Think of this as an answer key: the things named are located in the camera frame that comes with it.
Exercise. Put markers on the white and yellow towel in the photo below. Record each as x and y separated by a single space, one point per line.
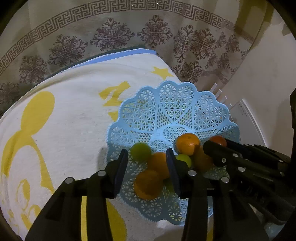
76 115

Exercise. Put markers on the green tomato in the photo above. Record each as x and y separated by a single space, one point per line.
185 159
140 151

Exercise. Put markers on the large oval orange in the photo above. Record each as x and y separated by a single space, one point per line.
148 185

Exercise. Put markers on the small orange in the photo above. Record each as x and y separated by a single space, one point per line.
187 143
158 165
202 161

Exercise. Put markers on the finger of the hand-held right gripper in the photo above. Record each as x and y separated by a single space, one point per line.
249 147
219 153

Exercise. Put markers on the white plastic slats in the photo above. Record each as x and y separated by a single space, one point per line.
214 87

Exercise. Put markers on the beige patterned curtain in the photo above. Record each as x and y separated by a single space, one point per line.
115 18

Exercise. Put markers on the light blue plastic basket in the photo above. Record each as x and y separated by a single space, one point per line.
175 109

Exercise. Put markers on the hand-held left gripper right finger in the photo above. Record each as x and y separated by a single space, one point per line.
174 171

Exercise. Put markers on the red tomato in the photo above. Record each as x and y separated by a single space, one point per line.
218 139

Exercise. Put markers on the white plastic panel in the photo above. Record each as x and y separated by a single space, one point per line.
251 120

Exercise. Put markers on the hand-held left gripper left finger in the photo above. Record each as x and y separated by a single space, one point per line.
121 166

